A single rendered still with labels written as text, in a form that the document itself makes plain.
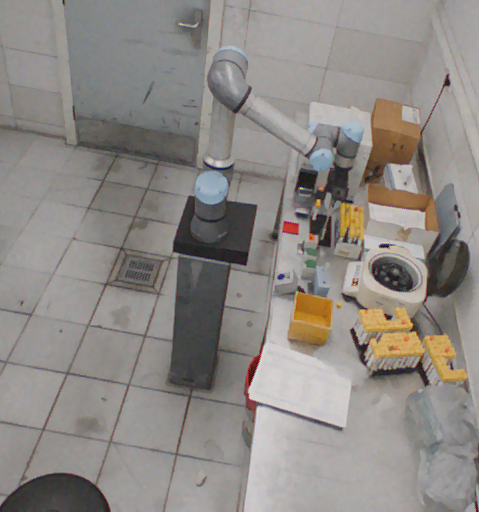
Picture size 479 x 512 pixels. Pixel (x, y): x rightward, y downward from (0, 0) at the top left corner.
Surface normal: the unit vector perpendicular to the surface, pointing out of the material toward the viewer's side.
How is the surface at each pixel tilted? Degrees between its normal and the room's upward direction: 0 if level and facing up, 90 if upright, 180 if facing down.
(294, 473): 0
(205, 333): 90
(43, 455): 0
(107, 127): 91
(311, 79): 90
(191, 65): 90
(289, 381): 1
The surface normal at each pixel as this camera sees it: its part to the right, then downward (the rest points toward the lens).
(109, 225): 0.14, -0.70
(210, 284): -0.12, 0.69
